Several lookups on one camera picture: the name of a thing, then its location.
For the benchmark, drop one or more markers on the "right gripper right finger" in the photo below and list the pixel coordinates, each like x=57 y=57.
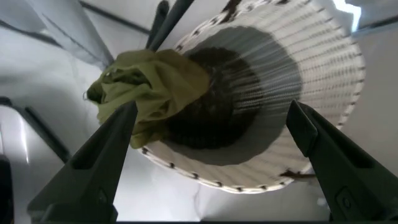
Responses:
x=357 y=186

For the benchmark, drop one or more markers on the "white laundry basket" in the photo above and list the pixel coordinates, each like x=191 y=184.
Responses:
x=311 y=62

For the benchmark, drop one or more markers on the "white curtain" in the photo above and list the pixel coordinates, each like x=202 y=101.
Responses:
x=379 y=7

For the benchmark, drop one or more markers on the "black clothes rack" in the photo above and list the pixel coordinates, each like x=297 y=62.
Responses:
x=169 y=21

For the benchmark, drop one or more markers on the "green printed shirt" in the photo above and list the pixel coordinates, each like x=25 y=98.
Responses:
x=168 y=77

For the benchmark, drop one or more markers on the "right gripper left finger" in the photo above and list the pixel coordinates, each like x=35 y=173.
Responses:
x=90 y=180

